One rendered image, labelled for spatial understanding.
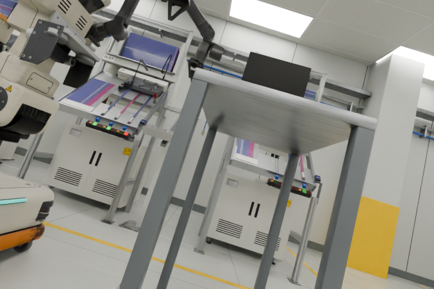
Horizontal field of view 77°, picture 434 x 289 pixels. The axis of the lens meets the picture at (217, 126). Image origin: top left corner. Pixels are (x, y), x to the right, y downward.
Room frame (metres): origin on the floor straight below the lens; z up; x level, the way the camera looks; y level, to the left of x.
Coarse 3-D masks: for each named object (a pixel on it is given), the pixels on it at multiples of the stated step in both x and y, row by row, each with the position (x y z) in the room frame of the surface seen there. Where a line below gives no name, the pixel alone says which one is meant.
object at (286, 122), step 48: (192, 96) 0.64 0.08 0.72; (240, 96) 0.67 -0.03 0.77; (288, 96) 0.63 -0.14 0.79; (288, 144) 1.10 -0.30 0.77; (192, 192) 1.30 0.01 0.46; (288, 192) 1.26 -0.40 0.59; (336, 192) 0.65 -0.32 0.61; (144, 240) 0.64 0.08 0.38; (336, 240) 0.61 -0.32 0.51; (336, 288) 0.61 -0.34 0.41
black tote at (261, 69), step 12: (252, 60) 0.70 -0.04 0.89; (264, 60) 0.70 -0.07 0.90; (276, 60) 0.69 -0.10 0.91; (252, 72) 0.70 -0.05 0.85; (264, 72) 0.70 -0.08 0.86; (276, 72) 0.69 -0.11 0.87; (288, 72) 0.69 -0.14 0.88; (300, 72) 0.69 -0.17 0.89; (264, 84) 0.70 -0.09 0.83; (276, 84) 0.69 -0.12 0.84; (288, 84) 0.69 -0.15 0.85; (300, 84) 0.69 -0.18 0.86; (300, 96) 0.69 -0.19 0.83
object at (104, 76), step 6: (102, 72) 2.62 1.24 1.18; (96, 78) 2.53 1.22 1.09; (102, 78) 2.55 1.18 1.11; (108, 78) 2.58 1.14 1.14; (114, 78) 2.60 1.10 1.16; (114, 84) 2.53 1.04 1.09; (120, 84) 2.55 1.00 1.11; (126, 90) 2.49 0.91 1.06; (132, 90) 2.52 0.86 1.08; (126, 96) 2.42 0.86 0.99; (132, 96) 2.45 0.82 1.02; (138, 96) 2.47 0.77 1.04; (144, 96) 2.49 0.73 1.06; (138, 102) 2.41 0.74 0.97; (144, 102) 2.42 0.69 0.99; (150, 102) 2.45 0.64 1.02
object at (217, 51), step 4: (208, 32) 1.24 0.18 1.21; (204, 36) 1.24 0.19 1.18; (208, 36) 1.24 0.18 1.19; (204, 40) 1.26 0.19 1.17; (208, 40) 1.25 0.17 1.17; (212, 44) 1.27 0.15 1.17; (216, 44) 1.27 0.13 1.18; (212, 48) 1.27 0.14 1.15; (216, 48) 1.28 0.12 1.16; (220, 48) 1.28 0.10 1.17; (212, 52) 1.27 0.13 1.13; (216, 52) 1.27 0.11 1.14; (220, 52) 1.27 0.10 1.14; (212, 56) 1.28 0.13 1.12; (216, 56) 1.28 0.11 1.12; (220, 56) 1.28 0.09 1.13; (216, 60) 1.31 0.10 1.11
